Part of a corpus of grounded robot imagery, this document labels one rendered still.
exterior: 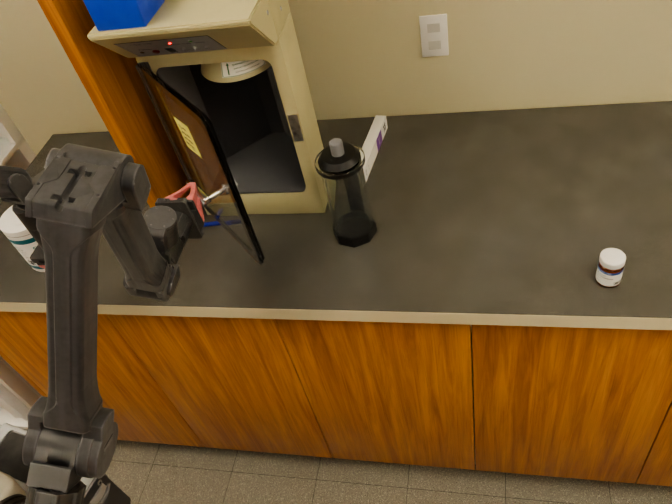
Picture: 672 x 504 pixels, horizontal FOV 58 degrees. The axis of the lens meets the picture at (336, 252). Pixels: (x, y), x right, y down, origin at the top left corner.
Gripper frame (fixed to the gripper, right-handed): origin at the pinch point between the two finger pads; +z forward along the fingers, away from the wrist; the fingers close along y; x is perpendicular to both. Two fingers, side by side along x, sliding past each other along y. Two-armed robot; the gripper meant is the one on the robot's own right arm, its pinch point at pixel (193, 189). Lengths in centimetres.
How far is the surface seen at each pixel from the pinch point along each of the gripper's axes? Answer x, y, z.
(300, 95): -19.5, 5.4, 23.3
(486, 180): -59, -26, 30
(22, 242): 50, -14, -2
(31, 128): 91, -26, 61
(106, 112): 18.5, 12.9, 10.3
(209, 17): -11.5, 31.0, 10.4
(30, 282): 53, -26, -5
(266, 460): 15, -120, -8
